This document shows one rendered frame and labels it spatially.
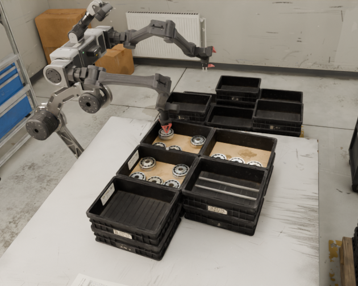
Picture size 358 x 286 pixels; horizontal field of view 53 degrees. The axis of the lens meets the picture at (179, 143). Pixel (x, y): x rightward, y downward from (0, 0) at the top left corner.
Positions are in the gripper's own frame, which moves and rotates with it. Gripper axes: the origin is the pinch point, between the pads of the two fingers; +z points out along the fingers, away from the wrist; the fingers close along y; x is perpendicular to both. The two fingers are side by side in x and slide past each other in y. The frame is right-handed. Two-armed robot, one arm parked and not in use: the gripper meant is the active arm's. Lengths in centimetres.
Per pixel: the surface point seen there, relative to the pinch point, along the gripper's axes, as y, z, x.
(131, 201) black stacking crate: -50, 10, 32
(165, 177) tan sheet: -37.6, 8.6, 9.8
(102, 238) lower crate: -62, 20, 51
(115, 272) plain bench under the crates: -81, 25, 47
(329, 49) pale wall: 170, 38, -244
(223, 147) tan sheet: -22.2, 6.7, -32.3
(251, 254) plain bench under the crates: -92, 23, -21
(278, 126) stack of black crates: 25, 33, -99
